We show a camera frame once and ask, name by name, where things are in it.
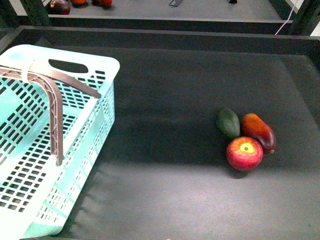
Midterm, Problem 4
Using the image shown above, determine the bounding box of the brown basket handle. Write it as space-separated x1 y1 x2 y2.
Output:
0 60 102 166

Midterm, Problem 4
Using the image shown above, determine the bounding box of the light blue plastic basket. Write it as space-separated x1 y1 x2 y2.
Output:
0 44 120 240

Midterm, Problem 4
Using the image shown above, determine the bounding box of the red orange mango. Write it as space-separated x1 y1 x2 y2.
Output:
241 113 276 154

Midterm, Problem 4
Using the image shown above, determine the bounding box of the orange fruit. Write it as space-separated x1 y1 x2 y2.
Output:
70 0 87 7

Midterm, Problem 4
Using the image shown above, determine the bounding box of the dark red apple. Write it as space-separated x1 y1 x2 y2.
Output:
46 0 71 15

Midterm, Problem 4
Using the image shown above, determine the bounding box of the white zip tie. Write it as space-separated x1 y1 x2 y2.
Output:
20 61 35 84

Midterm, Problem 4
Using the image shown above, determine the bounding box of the green avocado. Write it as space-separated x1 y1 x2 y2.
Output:
216 108 241 139

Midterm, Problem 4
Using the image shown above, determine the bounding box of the red yellow apple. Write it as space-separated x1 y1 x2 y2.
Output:
226 136 264 172

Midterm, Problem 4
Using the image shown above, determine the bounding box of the white pink cable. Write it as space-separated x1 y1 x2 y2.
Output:
274 0 300 36

